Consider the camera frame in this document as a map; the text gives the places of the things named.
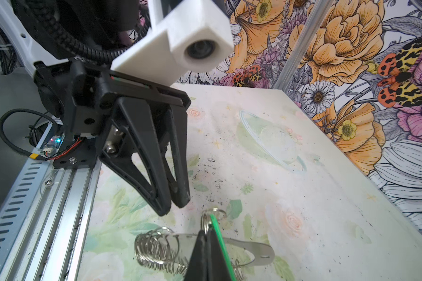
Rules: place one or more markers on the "small circuit board with wires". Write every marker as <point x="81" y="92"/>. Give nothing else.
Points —
<point x="52" y="149"/>

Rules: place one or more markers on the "slotted grey cable duct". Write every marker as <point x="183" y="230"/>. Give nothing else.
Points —
<point x="17" y="204"/>

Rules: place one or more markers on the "green tag key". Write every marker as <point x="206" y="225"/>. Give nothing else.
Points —
<point x="222" y="248"/>

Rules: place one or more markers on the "aluminium mounting rail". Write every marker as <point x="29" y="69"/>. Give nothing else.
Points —
<point x="49" y="245"/>

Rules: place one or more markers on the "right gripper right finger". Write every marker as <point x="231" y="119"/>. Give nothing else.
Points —
<point x="216" y="270"/>

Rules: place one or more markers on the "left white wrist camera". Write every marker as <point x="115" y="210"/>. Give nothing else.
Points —
<point x="185" y="36"/>

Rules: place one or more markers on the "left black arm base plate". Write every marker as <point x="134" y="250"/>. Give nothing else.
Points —
<point x="82" y="155"/>

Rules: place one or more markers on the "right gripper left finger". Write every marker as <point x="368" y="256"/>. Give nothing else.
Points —
<point x="197" y="268"/>

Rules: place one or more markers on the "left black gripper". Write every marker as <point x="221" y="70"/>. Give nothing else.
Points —
<point x="129" y="115"/>

